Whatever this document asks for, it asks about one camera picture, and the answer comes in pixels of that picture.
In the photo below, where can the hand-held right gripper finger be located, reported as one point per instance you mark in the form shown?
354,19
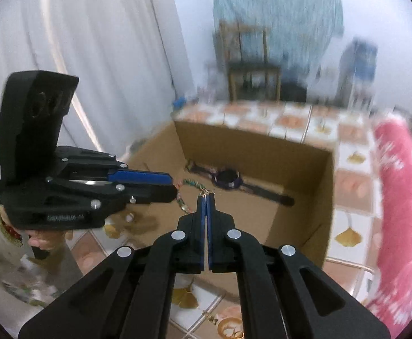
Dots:
201,240
210,240

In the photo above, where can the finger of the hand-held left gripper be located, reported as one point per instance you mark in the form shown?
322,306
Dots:
149,194
138,177

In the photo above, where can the brown cardboard box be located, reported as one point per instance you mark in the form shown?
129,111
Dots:
262,169

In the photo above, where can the person's left hand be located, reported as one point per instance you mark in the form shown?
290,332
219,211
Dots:
45,242

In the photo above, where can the black wrist watch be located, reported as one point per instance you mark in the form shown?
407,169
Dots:
229,178

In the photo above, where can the small blue object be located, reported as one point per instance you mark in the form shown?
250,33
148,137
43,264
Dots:
178,103

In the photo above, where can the white curtain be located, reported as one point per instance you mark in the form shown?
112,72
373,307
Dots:
103,60

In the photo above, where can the ginkgo print tablecloth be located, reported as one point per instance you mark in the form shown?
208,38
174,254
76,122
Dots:
350,197

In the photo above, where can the wooden chair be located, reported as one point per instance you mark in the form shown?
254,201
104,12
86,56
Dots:
251,69

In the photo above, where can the pink floral blanket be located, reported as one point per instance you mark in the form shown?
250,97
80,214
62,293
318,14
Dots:
400,190

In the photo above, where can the blue water jug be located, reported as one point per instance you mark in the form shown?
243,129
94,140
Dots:
358,70

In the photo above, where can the teal patterned wall cloth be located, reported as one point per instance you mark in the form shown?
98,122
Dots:
280,14

